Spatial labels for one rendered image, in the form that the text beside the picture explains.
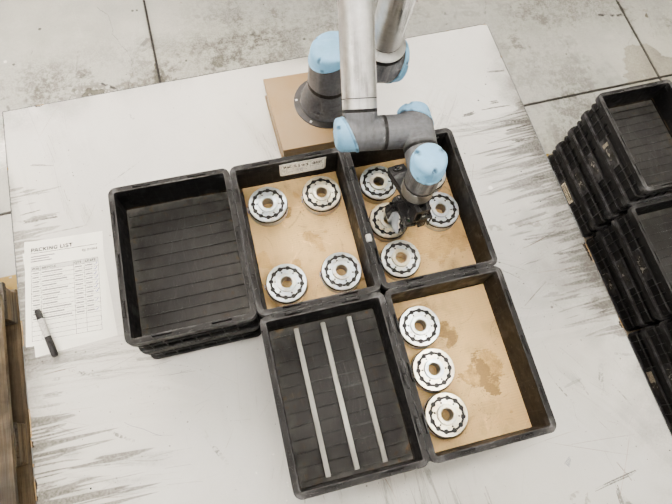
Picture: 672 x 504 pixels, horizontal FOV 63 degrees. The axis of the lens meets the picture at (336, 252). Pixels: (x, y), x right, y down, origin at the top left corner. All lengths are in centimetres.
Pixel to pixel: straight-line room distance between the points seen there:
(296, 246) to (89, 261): 59
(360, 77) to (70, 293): 97
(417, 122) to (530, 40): 197
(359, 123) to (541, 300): 79
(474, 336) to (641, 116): 127
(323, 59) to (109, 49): 165
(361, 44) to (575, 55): 210
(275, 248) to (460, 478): 75
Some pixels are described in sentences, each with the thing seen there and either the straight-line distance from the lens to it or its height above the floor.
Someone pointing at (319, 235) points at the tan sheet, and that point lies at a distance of 144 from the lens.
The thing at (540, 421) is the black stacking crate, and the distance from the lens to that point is 140.
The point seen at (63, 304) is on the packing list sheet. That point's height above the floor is 70.
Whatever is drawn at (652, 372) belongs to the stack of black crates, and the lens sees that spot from 237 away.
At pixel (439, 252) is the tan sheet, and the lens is 147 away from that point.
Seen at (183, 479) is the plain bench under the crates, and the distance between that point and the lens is 150.
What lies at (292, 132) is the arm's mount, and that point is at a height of 80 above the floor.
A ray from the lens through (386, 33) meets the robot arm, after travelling 144.
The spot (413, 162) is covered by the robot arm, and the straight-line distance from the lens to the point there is 114.
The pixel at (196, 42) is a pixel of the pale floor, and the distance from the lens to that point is 291.
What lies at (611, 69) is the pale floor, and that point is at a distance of 320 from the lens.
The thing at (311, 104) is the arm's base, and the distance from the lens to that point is 162.
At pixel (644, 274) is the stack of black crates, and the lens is 223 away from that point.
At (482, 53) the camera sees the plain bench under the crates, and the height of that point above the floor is 70.
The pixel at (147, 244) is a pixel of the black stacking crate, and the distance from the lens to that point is 149.
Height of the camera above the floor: 217
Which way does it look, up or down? 70 degrees down
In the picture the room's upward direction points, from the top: 10 degrees clockwise
